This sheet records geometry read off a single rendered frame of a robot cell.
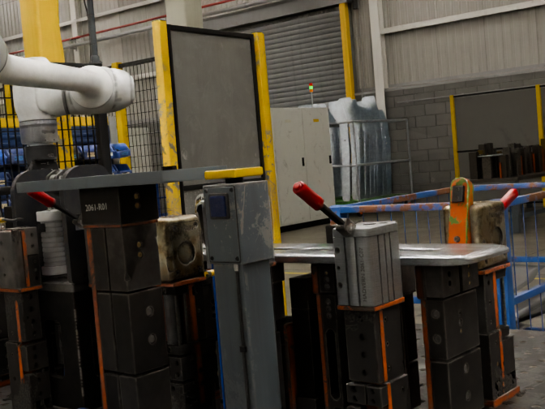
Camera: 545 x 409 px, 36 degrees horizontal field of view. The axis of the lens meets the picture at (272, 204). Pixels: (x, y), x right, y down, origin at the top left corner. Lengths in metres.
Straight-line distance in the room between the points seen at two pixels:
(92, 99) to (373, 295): 1.02
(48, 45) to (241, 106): 2.57
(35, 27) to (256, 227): 1.86
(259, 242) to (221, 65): 4.07
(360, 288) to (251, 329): 0.18
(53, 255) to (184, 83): 3.30
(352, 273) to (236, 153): 4.04
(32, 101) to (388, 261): 1.11
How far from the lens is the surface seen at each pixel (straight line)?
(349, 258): 1.24
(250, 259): 1.16
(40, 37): 2.91
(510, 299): 3.33
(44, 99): 2.09
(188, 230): 1.54
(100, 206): 1.36
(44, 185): 1.42
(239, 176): 1.16
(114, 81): 2.07
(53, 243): 1.72
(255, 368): 1.19
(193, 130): 4.96
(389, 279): 1.26
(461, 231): 1.51
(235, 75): 5.31
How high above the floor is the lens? 1.17
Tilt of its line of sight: 3 degrees down
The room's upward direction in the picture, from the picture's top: 5 degrees counter-clockwise
